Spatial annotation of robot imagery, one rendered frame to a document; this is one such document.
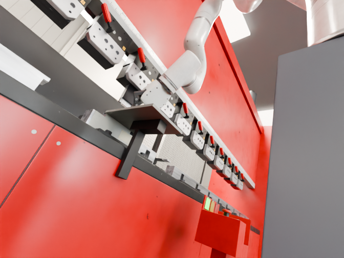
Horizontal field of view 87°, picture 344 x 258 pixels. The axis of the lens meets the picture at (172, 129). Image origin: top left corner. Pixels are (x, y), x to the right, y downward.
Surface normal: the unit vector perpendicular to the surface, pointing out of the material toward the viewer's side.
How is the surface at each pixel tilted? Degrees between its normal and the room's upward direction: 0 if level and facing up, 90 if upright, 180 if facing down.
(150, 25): 90
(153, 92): 130
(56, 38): 90
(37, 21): 90
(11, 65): 90
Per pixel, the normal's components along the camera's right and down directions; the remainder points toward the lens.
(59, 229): 0.78, -0.02
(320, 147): -0.61, -0.51
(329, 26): -0.83, -0.45
